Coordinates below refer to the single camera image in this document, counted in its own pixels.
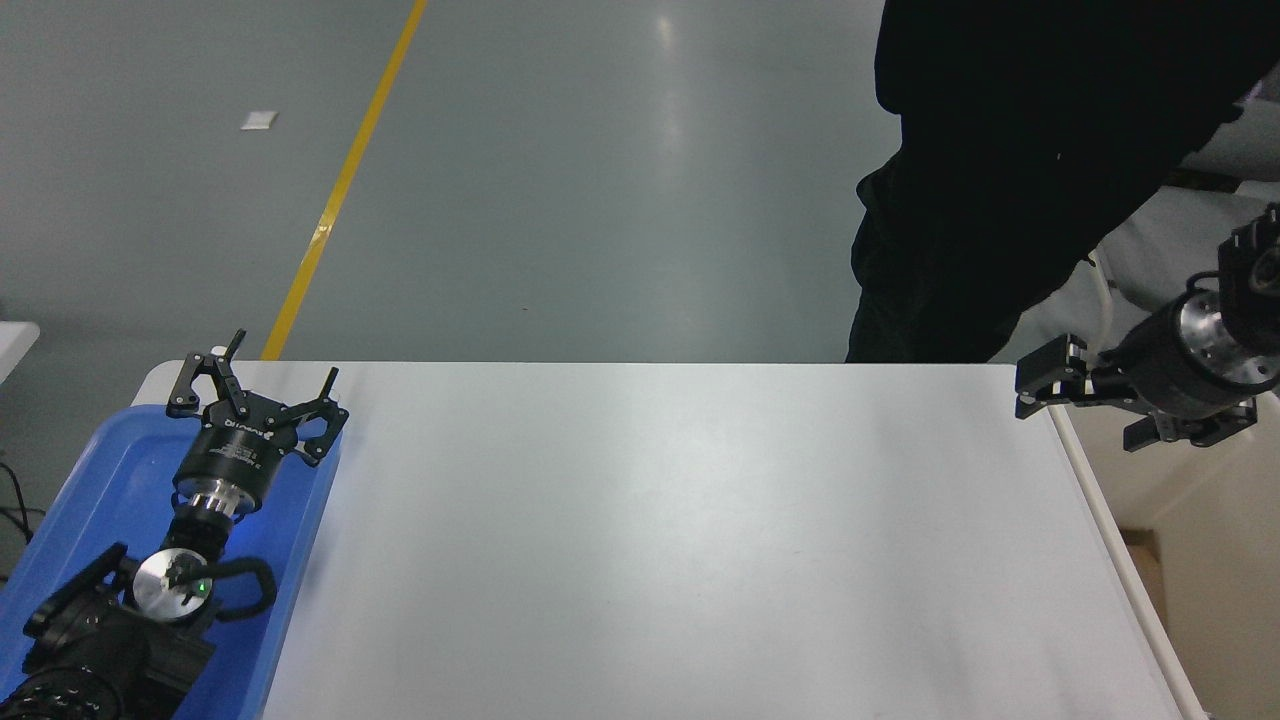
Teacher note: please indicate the person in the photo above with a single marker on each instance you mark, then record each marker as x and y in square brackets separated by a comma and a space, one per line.
[1000, 150]

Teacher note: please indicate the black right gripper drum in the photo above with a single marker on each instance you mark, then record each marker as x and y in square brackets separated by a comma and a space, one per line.
[1150, 370]

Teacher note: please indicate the large pale bin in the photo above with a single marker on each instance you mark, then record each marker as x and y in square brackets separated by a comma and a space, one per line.
[1220, 600]

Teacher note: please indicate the grey chair with white frame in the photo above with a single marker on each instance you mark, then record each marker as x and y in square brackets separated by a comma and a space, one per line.
[1160, 250]

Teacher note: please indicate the blue plastic tray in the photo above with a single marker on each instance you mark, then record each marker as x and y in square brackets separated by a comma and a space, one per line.
[110, 470]

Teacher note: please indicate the small white paper scrap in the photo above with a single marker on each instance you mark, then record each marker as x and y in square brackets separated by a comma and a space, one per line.
[258, 120]

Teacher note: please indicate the white side table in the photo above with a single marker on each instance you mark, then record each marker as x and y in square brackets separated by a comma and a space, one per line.
[15, 348]

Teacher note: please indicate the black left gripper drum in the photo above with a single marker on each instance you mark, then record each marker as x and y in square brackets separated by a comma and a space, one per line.
[237, 455]

